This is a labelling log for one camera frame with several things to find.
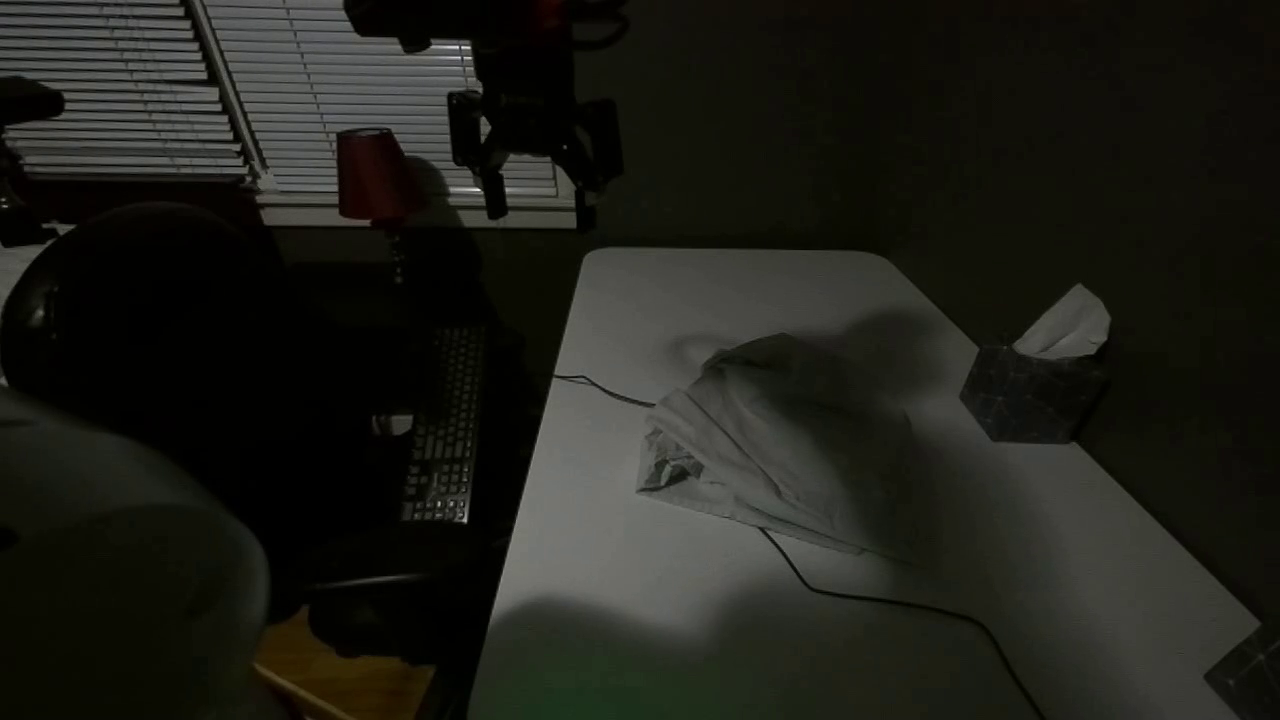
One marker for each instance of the dark mat at corner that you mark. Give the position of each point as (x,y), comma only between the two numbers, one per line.
(1250,678)

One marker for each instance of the black office chair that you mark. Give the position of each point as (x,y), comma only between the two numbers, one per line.
(148,319)

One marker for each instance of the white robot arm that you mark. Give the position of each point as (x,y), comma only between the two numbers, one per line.
(189,456)

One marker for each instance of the white window blinds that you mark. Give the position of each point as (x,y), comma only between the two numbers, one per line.
(246,91)

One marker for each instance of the black keyboard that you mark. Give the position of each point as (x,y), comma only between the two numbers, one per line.
(444,428)

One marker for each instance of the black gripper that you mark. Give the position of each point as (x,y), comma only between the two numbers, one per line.
(524,105)

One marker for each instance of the dark tissue box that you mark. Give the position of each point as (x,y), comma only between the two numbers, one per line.
(1044,380)

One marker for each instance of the grey shirt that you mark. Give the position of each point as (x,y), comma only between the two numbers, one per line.
(789,436)

